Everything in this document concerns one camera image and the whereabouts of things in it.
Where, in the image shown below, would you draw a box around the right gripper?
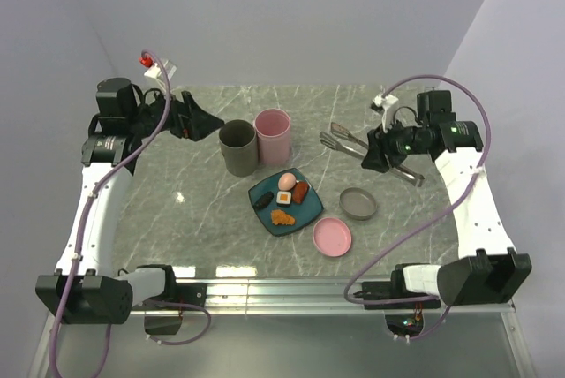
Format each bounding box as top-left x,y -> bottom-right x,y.
360,115 -> 429,173

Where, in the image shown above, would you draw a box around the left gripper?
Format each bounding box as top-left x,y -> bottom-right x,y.
128,83 -> 224,141

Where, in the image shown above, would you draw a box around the metal serving tongs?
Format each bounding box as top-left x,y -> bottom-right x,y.
319,122 -> 425,187

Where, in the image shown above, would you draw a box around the orange fried chicken piece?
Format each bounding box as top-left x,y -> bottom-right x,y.
270,209 -> 296,226

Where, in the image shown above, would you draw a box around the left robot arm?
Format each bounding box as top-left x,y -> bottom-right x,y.
35,78 -> 224,324

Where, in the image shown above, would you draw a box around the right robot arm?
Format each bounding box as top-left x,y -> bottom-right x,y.
362,90 -> 532,307

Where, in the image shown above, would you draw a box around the grey cylindrical container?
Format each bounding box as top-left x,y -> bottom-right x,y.
219,119 -> 259,178

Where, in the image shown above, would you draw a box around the grey round lid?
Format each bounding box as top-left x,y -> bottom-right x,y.
339,187 -> 377,221

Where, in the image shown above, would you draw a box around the pink cylindrical container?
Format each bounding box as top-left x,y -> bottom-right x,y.
253,108 -> 290,166

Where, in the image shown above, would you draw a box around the teal square plate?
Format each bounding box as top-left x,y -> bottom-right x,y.
248,168 -> 324,237

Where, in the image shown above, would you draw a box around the red-brown meat piece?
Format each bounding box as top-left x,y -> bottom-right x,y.
292,181 -> 310,204

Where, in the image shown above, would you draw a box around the brown egg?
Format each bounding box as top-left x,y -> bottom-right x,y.
278,172 -> 297,192

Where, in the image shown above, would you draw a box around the sushi roll piece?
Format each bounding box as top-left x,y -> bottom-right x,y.
276,191 -> 292,207

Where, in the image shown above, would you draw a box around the dark seaweed roll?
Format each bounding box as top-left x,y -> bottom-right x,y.
253,192 -> 275,211

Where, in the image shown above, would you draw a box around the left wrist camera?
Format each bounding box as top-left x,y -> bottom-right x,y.
139,56 -> 177,83

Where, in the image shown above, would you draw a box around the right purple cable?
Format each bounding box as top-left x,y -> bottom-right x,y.
343,74 -> 493,344

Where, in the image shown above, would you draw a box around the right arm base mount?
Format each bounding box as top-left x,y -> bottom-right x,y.
353,280 -> 441,343

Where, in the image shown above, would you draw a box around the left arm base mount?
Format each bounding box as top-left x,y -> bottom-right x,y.
139,282 -> 208,341

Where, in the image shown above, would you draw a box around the aluminium rail frame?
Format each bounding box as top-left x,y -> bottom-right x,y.
28,86 -> 538,378

